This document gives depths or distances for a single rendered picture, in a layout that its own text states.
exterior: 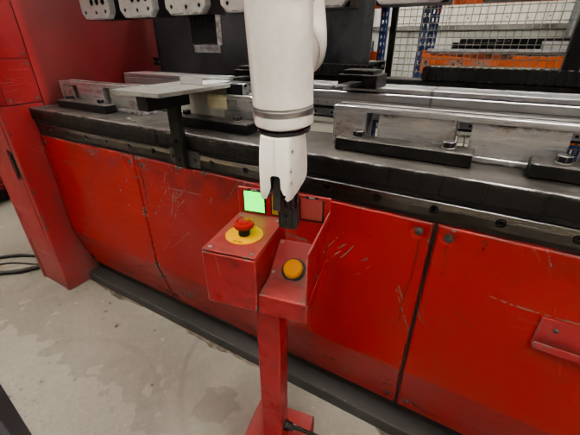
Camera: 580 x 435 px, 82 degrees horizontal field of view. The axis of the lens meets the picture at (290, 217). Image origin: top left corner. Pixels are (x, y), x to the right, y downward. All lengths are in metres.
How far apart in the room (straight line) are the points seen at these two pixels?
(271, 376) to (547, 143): 0.76
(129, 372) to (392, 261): 1.09
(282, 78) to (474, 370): 0.80
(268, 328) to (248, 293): 0.15
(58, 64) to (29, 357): 1.20
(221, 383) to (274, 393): 0.50
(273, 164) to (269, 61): 0.13
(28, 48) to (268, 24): 1.43
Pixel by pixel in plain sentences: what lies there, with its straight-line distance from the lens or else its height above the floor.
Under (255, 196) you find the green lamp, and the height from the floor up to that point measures 0.82.
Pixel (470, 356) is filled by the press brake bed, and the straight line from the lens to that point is 0.95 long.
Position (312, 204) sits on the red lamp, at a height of 0.82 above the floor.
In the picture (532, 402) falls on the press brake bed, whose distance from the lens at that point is 1.02.
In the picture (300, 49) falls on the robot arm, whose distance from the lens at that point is 0.44.
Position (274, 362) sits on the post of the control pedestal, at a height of 0.47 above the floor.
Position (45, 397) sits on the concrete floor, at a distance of 1.58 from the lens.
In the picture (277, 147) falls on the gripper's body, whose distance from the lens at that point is 0.46.
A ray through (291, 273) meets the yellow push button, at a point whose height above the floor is 0.72.
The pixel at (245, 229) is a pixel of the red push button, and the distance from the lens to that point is 0.61.
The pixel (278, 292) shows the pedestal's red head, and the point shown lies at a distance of 0.62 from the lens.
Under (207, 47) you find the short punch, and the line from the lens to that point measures 1.12.
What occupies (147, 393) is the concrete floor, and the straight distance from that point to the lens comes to 1.43.
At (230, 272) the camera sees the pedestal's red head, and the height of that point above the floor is 0.74.
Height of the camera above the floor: 1.10
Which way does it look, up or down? 28 degrees down
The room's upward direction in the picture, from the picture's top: straight up
